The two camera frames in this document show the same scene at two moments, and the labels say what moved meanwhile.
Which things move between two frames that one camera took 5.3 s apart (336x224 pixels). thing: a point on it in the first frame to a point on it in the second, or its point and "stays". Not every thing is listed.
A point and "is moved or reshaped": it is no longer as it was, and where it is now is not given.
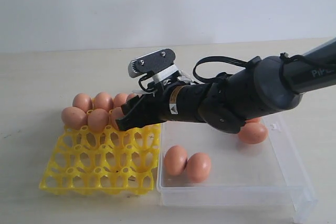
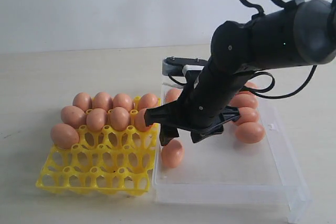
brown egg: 119,99 stays
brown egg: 74,117 stays
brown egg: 198,167 is moved or reshaped
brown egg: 98,120 stays
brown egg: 175,160 is moved or reshaped
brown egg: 103,100 stays
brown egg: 130,96 is moved or reshaped
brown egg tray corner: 83,101 stays
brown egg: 117,113 stays
